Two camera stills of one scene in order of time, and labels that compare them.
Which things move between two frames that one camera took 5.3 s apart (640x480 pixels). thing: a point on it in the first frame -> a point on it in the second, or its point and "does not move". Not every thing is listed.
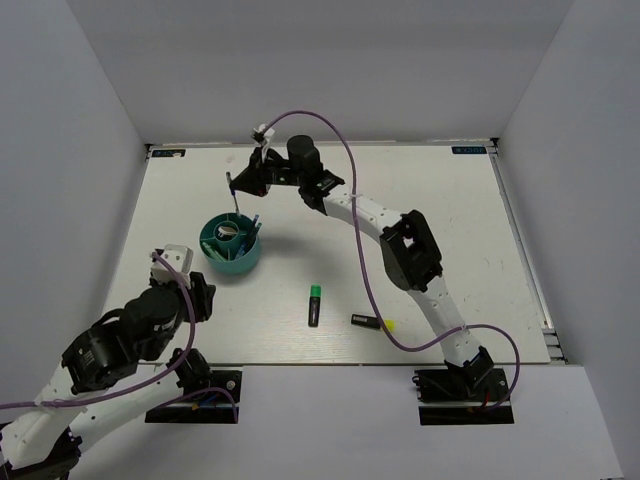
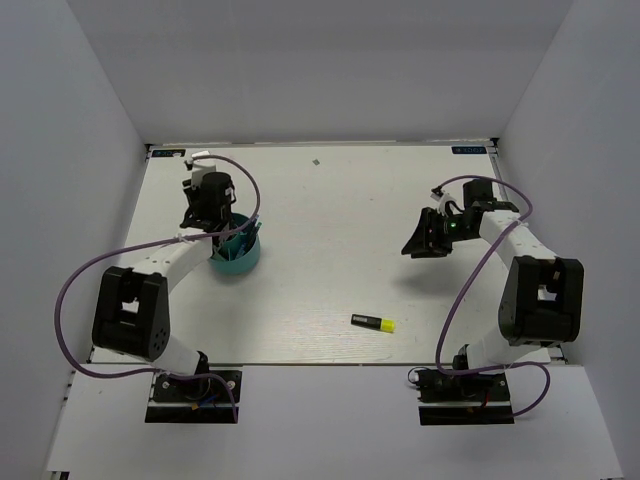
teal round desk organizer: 230,243 does not move
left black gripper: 200,295 -> 191,196
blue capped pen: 241,250 does not move
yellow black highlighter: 373,322 does not move
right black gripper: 251,182 -> 425,243
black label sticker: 169,153 does not move
